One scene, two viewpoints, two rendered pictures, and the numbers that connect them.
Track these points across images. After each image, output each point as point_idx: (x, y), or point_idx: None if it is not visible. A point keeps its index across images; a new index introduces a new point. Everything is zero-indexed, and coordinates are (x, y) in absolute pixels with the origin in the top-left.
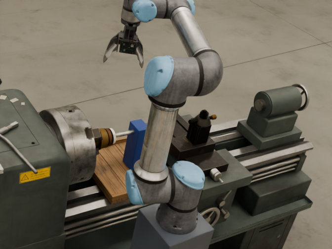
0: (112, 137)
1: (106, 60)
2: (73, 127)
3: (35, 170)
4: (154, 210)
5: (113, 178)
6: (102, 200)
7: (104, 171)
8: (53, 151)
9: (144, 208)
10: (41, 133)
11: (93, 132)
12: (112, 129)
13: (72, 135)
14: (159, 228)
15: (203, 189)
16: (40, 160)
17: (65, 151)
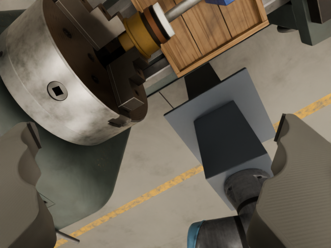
0: (167, 39)
1: (40, 142)
2: (86, 129)
3: (76, 244)
4: (224, 179)
5: (178, 27)
6: (166, 69)
7: (164, 13)
8: (81, 211)
9: (212, 177)
10: (42, 183)
11: (127, 106)
12: (164, 18)
13: (93, 137)
14: (225, 197)
15: (314, 44)
16: (72, 223)
17: (96, 191)
